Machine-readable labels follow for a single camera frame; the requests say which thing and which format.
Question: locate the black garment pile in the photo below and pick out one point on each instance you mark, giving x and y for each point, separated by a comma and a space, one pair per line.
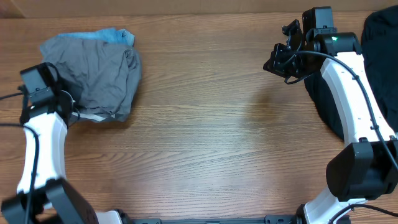
379, 45

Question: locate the grey shorts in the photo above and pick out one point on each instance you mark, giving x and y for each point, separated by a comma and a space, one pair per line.
101, 77

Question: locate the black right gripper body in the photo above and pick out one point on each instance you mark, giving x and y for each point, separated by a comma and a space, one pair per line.
280, 58

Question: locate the folded blue denim jeans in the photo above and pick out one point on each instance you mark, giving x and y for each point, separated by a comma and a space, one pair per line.
109, 35

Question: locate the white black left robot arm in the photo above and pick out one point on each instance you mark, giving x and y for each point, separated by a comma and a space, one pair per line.
43, 184

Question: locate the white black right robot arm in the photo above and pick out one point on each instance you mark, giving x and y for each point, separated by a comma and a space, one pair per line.
367, 167

